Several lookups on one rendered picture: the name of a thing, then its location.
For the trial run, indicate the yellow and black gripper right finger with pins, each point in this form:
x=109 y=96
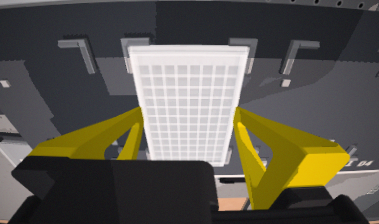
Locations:
x=300 y=159

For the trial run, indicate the black flat square pad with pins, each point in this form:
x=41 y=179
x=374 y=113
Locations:
x=232 y=180

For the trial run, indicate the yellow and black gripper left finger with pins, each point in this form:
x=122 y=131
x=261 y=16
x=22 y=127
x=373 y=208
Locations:
x=91 y=142

